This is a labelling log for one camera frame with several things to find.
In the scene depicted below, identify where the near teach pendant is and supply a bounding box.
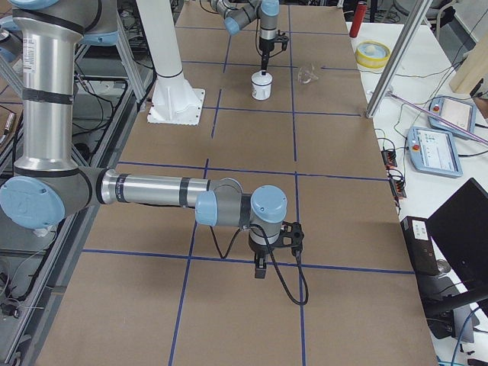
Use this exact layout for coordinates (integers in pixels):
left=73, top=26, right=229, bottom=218
left=407, top=127, right=463, bottom=178

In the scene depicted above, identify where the white enamel mug lid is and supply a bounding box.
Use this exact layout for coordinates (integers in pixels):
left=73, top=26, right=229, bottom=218
left=251, top=71, right=273, bottom=87

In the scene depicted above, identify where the teach pendant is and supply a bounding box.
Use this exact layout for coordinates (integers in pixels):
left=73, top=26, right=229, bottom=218
left=429, top=95, right=476, bottom=139
left=407, top=127, right=463, bottom=178

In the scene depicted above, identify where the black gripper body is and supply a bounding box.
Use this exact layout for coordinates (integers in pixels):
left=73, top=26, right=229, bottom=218
left=259, top=37, right=273, bottom=57
left=251, top=243, right=269, bottom=267

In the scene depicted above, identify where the aluminium frame post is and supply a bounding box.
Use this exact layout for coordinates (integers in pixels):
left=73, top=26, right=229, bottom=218
left=365, top=0, right=432, bottom=118

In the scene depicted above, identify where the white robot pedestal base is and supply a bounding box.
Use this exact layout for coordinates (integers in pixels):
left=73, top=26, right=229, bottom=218
left=135, top=0, right=206, bottom=127

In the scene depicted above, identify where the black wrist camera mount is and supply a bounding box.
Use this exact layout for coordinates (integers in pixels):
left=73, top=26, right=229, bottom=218
left=273, top=30, right=289, bottom=53
left=272, top=221, right=304, bottom=258

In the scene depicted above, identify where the black laptop monitor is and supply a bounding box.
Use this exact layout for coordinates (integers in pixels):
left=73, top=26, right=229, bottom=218
left=427, top=178, right=488, bottom=284

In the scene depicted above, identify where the black connector block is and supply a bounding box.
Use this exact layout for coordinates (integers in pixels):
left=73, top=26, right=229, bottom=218
left=381, top=149, right=397, bottom=169
left=389, top=175, right=406, bottom=199

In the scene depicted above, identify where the wooden board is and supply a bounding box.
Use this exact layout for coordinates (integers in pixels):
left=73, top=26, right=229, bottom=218
left=449, top=34, right=488, bottom=94

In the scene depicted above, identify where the red cylinder bottle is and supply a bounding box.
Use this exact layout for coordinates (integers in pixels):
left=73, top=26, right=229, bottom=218
left=349, top=1, right=368, bottom=38

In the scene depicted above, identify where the white enamel mug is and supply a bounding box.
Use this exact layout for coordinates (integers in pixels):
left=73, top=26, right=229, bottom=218
left=252, top=83, right=272, bottom=101

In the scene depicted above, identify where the black computer box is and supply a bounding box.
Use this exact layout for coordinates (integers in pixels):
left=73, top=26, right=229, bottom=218
left=401, top=216, right=441, bottom=299

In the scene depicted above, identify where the far teach pendant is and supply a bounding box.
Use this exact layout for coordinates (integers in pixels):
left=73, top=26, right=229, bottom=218
left=429, top=95, right=476, bottom=139

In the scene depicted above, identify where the clear glass funnel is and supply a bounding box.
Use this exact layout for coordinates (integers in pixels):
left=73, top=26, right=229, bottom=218
left=297, top=64, right=319, bottom=85

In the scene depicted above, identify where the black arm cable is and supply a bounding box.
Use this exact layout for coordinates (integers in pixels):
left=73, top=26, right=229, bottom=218
left=208, top=224, right=310, bottom=306

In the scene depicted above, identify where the yellow tape roll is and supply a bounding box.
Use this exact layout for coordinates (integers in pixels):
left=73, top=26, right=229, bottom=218
left=355, top=40, right=391, bottom=69

